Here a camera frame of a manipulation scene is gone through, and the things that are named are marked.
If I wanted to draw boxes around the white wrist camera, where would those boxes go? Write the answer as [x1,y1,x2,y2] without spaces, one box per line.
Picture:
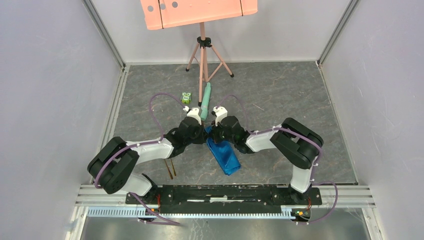
[183,106,202,125]
[211,106,228,126]

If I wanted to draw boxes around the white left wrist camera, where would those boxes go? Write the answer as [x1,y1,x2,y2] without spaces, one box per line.
[183,106,202,125]

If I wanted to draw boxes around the gold fork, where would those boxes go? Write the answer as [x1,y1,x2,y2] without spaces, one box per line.
[164,159,174,180]

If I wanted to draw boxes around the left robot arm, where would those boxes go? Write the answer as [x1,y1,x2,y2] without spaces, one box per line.
[87,116,208,204]

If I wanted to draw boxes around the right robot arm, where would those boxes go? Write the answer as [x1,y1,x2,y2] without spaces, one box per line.
[208,116,324,204]

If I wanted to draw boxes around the pink music stand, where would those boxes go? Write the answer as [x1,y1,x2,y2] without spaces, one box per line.
[140,0,258,105]

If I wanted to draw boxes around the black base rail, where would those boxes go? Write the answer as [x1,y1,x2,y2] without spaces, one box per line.
[141,184,323,214]

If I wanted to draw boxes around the mint green flashlight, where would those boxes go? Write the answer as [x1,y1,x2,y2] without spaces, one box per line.
[200,82,212,122]

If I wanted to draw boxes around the blue cloth napkin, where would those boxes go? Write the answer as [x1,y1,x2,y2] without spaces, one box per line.
[205,125,241,176]

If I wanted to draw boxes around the gold spoon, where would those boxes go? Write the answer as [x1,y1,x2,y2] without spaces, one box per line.
[169,158,177,177]

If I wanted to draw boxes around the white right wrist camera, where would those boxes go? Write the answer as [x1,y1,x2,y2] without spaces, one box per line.
[211,106,228,126]

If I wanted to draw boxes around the green owl toy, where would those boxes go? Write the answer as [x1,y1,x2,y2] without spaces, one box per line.
[180,92,192,105]

